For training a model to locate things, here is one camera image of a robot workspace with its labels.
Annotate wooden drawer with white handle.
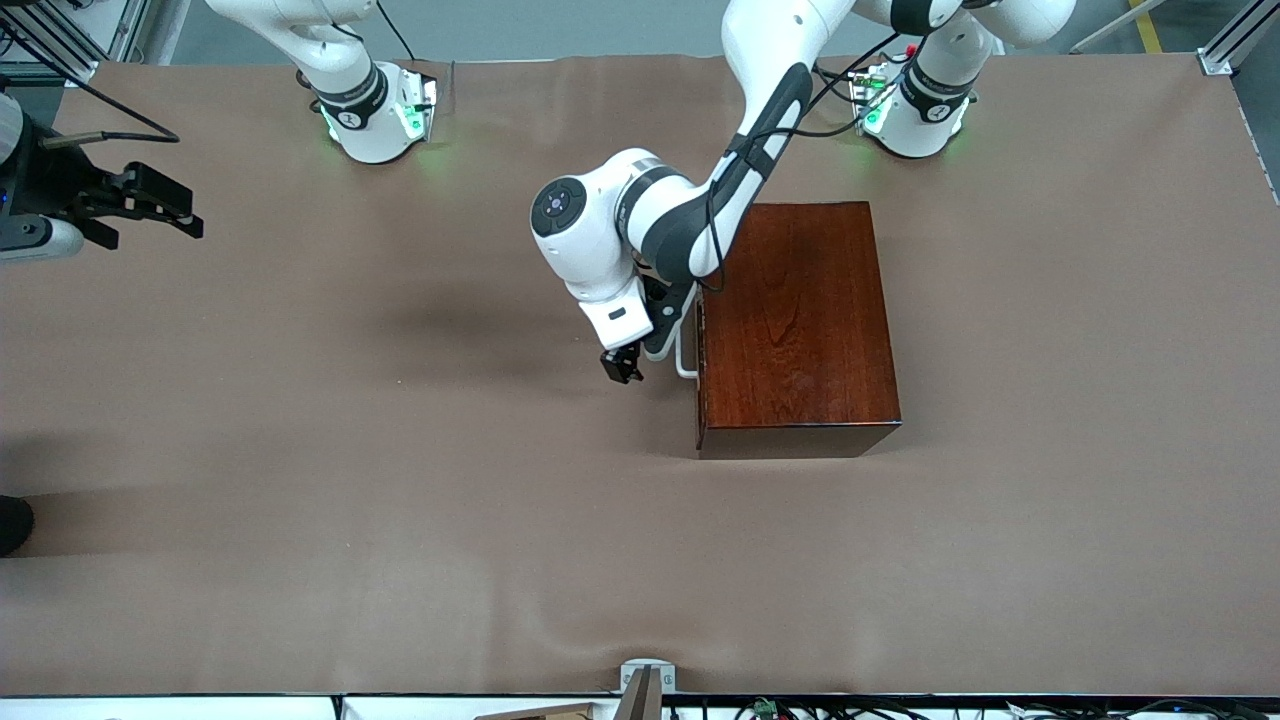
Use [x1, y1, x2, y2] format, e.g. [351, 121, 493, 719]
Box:
[672, 300, 707, 431]

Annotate dark wooden drawer cabinet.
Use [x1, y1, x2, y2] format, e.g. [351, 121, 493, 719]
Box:
[695, 202, 903, 461]

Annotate brown table cover sheet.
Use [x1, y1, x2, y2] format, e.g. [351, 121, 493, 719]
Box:
[0, 55, 1280, 698]

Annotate black round object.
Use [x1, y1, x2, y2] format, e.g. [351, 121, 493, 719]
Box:
[0, 495, 36, 558]

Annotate light wooden board piece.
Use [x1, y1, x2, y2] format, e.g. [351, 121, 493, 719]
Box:
[472, 702, 598, 720]

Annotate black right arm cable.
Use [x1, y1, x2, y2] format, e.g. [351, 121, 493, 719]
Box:
[0, 18, 181, 149]

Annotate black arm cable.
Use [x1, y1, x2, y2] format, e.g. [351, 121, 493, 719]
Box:
[0, 18, 181, 149]
[700, 33, 906, 293]

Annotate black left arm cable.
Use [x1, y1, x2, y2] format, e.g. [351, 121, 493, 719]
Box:
[700, 33, 906, 293]

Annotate aluminium frame profile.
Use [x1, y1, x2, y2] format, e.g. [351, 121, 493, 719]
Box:
[1198, 0, 1280, 77]
[0, 0, 151, 89]

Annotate black base cable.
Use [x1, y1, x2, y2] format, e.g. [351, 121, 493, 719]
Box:
[375, 0, 421, 63]

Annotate black base cables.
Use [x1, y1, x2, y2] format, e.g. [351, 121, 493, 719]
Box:
[812, 60, 869, 109]

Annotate white table edge rail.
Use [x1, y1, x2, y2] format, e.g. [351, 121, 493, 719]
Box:
[0, 695, 1280, 720]

